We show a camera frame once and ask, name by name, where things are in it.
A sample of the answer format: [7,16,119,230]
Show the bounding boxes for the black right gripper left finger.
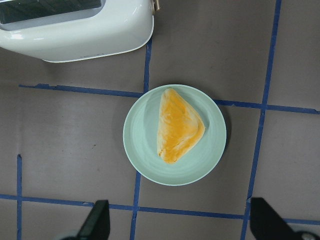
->
[75,200,111,240]

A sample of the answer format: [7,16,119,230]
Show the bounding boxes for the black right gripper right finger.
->
[250,197,307,240]

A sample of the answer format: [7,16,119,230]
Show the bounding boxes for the white toaster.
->
[0,0,160,63]

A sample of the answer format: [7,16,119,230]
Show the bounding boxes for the mint green plate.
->
[122,84,227,186]

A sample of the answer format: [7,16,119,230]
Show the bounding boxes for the triangular toasted bread slice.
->
[157,88,206,164]

